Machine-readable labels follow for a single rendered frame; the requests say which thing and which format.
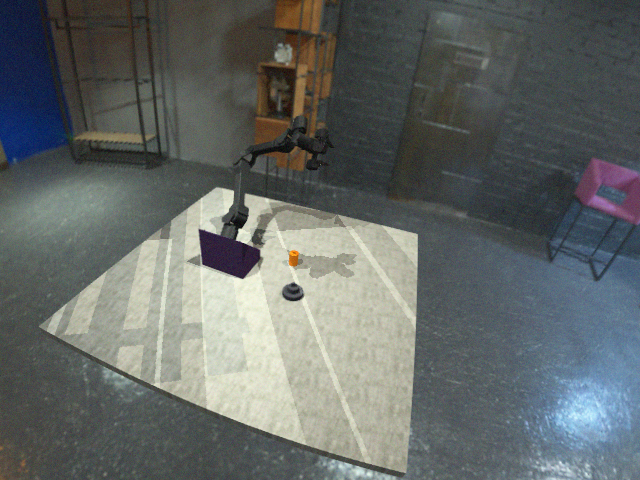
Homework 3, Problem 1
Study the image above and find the dark grey round pedestal with short shaft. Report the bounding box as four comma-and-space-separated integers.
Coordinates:
282, 282, 303, 301

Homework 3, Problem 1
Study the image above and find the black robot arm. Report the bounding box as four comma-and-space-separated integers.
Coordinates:
220, 116, 329, 240

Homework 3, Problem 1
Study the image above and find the orange knob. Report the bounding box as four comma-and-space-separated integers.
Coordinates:
289, 250, 299, 266

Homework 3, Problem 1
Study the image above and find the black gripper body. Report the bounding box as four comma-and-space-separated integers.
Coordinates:
301, 128, 329, 170

